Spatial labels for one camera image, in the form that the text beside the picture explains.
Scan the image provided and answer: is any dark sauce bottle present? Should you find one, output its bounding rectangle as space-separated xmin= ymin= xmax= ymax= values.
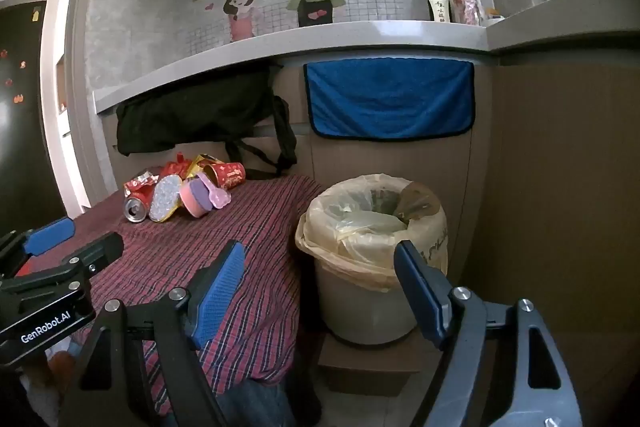
xmin=426 ymin=0 xmax=452 ymax=24

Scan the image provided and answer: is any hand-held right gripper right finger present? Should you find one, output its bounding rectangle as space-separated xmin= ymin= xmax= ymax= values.
xmin=393 ymin=241 xmax=586 ymax=427

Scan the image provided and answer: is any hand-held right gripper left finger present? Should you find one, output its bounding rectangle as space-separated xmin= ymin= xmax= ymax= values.
xmin=60 ymin=239 xmax=246 ymax=427

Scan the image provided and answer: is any red paper cup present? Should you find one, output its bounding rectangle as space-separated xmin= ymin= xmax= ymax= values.
xmin=202 ymin=162 xmax=247 ymax=190

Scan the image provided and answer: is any group of red fridge magnets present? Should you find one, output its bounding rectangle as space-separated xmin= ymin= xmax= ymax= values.
xmin=0 ymin=4 xmax=41 ymax=105

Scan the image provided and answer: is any brown kitchen cabinet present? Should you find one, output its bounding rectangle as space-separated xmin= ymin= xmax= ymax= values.
xmin=270 ymin=57 xmax=640 ymax=427

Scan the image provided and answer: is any cartoon wall sticker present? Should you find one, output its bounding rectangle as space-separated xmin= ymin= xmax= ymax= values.
xmin=85 ymin=0 xmax=441 ymax=80

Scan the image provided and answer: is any gold wrapper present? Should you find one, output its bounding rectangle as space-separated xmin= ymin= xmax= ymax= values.
xmin=187 ymin=153 xmax=221 ymax=180

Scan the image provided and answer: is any black refrigerator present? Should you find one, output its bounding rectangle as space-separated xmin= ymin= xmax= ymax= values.
xmin=0 ymin=0 xmax=68 ymax=223

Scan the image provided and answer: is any pink plastic cup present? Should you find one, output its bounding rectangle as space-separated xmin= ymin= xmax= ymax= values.
xmin=180 ymin=177 xmax=213 ymax=219

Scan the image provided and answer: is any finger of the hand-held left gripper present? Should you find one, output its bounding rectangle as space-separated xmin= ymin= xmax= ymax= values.
xmin=0 ymin=232 xmax=125 ymax=294
xmin=0 ymin=216 xmax=77 ymax=280

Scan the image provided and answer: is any blue denim fabric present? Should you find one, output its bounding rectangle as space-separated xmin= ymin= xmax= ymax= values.
xmin=165 ymin=377 xmax=321 ymax=427

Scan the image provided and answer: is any red foil wrapper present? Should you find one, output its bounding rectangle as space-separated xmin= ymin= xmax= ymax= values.
xmin=157 ymin=152 xmax=193 ymax=180

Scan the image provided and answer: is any pink plastic spoon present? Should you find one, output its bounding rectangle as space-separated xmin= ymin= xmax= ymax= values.
xmin=197 ymin=172 xmax=233 ymax=210

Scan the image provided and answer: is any red plaid cloth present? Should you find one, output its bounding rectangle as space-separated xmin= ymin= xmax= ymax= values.
xmin=15 ymin=174 xmax=328 ymax=418

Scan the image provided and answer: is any white bin with plastic liner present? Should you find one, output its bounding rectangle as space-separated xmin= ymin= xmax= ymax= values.
xmin=295 ymin=174 xmax=449 ymax=348

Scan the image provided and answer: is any grey kitchen counter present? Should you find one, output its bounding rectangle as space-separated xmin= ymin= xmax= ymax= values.
xmin=92 ymin=0 xmax=640 ymax=115

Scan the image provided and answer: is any blue towel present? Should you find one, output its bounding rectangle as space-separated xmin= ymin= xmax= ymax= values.
xmin=304 ymin=61 xmax=476 ymax=140

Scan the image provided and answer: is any red and white wrapper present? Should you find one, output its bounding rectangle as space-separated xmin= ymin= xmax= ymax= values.
xmin=124 ymin=172 xmax=160 ymax=198

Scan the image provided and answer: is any silver glitter disc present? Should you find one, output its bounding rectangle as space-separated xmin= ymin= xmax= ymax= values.
xmin=149 ymin=174 xmax=183 ymax=224

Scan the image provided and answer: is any black bag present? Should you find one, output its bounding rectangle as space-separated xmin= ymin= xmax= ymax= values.
xmin=116 ymin=64 xmax=298 ymax=180

